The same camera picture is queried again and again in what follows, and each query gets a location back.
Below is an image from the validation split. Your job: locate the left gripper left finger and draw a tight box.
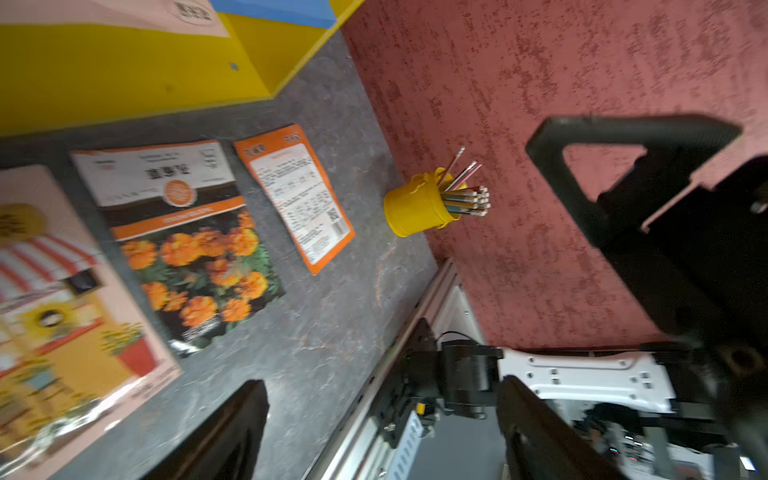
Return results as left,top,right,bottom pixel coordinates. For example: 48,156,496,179
144,380,269,480

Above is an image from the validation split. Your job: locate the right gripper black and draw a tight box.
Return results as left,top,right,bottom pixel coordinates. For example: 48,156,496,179
526,114,767,420

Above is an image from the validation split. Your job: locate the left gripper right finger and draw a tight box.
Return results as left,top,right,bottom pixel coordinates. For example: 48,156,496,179
496,376,624,479

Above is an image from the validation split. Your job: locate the sunflower shop seed bag top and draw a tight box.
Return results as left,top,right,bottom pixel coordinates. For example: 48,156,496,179
1,165,181,479

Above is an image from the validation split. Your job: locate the marigold seed bag top shelf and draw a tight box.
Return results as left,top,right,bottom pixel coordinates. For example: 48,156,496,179
70,140,284,356

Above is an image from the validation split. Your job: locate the orange seed bag shelf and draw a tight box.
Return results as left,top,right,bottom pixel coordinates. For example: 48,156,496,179
234,124,355,275

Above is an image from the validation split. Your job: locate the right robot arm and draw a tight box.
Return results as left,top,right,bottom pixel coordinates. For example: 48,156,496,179
401,115,767,429

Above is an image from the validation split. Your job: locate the yellow shelf unit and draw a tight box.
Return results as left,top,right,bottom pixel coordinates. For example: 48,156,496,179
1,1,358,137

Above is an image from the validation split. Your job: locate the yellow pen cup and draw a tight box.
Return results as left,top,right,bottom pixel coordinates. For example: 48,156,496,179
383,147,491,238

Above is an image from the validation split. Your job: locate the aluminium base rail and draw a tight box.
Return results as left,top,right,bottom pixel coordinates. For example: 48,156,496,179
299,257,768,480

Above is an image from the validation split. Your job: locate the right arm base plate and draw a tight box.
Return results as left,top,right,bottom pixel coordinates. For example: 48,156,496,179
371,318,440,449

